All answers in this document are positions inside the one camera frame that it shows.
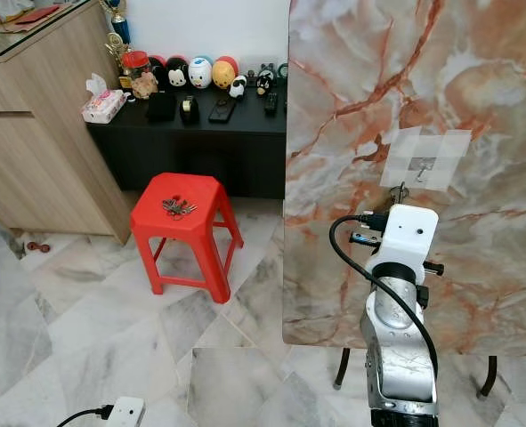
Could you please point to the metal key bunch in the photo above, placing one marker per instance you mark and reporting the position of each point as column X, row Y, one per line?
column 179, row 207
column 400, row 188

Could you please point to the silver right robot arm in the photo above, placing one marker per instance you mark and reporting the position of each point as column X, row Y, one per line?
column 400, row 356

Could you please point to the clear adhesive metal hook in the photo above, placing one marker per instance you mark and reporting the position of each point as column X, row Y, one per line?
column 425, row 166

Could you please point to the marble pattern folding table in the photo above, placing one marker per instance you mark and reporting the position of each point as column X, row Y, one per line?
column 494, row 267

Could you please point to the black remote control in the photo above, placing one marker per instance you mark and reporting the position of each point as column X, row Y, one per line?
column 271, row 101

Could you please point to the small red floor object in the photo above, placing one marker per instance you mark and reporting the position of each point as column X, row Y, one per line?
column 38, row 247

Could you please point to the green white holder box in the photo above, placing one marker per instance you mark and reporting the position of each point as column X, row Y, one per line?
column 282, row 71

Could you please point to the small black white figure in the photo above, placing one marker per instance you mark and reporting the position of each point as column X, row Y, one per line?
column 264, row 80

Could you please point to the black low console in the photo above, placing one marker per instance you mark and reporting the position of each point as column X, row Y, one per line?
column 209, row 160

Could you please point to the red plastic stool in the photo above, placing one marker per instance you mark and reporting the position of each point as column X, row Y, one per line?
column 187, row 233

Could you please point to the small panda figure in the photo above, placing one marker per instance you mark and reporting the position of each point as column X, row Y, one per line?
column 238, row 87

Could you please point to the yellow bear plush toy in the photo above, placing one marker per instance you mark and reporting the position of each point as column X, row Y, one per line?
column 225, row 74

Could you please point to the black tape dispenser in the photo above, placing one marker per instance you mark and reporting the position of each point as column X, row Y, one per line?
column 190, row 110

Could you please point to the white blue duck plush toy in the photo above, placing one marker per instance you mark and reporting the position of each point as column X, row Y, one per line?
column 200, row 74

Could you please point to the brown paper envelope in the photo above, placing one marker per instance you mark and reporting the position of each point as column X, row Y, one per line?
column 31, row 27

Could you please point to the white porcelain figurine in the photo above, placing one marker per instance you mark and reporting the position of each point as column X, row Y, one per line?
column 9, row 9

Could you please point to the black wallet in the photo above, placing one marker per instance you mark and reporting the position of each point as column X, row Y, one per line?
column 161, row 107

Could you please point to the black mouse plush toy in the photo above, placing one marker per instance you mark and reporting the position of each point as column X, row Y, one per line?
column 176, row 75

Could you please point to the pink white tissue pack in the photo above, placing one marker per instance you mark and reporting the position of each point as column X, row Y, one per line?
column 104, row 104

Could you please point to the red envelope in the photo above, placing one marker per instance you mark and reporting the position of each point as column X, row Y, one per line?
column 42, row 13

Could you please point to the glass jar with red lid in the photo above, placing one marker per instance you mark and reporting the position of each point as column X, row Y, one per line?
column 138, row 73

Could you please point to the tall blue gold trophy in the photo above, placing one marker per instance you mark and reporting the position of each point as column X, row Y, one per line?
column 117, row 21

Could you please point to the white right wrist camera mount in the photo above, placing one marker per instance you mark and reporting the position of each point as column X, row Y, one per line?
column 409, row 236

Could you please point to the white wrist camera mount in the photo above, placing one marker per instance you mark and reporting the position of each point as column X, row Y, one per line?
column 409, row 236
column 127, row 413

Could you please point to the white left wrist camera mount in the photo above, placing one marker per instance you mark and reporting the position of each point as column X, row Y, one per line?
column 127, row 413

